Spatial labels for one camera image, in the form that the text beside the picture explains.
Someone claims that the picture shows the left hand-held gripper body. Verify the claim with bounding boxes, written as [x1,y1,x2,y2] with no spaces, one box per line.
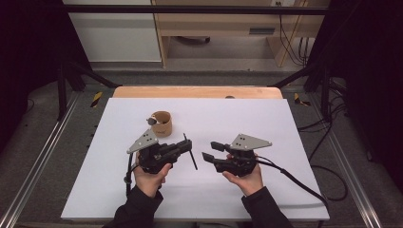
[126,127,179,175]

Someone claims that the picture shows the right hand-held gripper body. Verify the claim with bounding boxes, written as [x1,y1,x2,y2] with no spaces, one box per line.
[215,133,273,178]

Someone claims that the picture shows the thin black makeup brush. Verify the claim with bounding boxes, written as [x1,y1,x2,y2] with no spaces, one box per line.
[182,132,199,171]

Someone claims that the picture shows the person's left hand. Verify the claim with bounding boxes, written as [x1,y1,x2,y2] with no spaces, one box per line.
[132,153,174,200]

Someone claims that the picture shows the person's right hand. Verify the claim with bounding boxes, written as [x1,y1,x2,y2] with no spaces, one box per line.
[221,154,265,198]

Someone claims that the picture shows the white board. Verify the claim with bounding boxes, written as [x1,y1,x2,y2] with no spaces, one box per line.
[60,97,331,222]

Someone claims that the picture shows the wooden table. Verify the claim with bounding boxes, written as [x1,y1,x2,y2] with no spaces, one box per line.
[112,85,284,100]

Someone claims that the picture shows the yellow black tape strip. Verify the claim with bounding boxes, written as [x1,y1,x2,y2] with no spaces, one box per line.
[292,92,312,107]
[89,90,105,109]

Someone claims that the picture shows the wooden desk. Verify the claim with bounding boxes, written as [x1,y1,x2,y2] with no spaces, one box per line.
[151,0,332,68]

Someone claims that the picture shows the white cabinet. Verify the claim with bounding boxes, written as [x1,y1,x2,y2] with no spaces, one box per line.
[62,0,163,64]

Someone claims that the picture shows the black curtain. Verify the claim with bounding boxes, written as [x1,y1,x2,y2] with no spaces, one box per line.
[0,0,93,155]
[303,0,403,186]

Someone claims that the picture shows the left hand-held gripper cable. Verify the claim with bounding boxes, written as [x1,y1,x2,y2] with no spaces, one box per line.
[125,153,141,198]

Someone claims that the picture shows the hand-held gripper cable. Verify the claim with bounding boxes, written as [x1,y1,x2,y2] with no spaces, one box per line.
[125,153,141,198]
[254,156,331,214]

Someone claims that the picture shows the right hand-held gripper cable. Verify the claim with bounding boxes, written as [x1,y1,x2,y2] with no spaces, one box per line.
[254,156,331,214]

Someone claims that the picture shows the black floor cables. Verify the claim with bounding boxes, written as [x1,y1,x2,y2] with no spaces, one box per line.
[297,77,350,202]

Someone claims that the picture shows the aluminium floor rail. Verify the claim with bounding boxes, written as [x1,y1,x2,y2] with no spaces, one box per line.
[0,90,81,228]
[307,94,385,228]

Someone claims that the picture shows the bundle of black wall cables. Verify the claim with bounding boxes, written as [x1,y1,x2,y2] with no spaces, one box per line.
[276,1,311,67]

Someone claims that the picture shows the dark drawer handle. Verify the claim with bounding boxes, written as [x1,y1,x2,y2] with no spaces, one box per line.
[248,27,277,35]

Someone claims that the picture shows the black metal frame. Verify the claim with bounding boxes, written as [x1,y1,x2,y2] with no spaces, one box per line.
[56,4,333,122]

